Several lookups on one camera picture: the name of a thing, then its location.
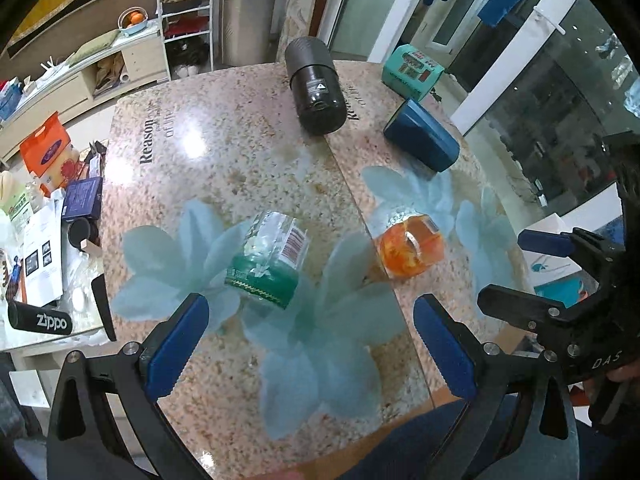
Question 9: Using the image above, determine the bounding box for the orange glass cup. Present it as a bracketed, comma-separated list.
[375, 214, 445, 280]

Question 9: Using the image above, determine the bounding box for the green clear glass cup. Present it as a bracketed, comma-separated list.
[224, 211, 310, 310]

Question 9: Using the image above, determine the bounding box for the dark blue cup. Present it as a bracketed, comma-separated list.
[383, 99, 460, 172]

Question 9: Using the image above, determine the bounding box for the person's right hand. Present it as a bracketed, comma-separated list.
[582, 360, 640, 400]

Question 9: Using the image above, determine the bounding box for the black zippo box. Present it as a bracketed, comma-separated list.
[8, 300, 73, 335]

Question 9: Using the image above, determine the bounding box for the dark blue small box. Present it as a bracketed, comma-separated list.
[61, 177, 103, 222]

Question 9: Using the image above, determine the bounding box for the teal tin box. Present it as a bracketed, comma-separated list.
[382, 44, 445, 102]

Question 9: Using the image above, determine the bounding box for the orange paper bag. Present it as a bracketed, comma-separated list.
[20, 112, 79, 196]

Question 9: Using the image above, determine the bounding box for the black cylindrical bottle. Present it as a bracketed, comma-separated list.
[284, 36, 347, 136]

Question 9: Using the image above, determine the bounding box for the beige low cabinet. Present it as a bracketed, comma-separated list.
[1, 20, 168, 159]

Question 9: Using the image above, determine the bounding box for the fruit bowl with oranges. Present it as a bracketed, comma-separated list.
[117, 6, 149, 37]

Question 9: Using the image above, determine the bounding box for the white metal shelf rack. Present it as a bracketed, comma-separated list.
[156, 0, 219, 80]

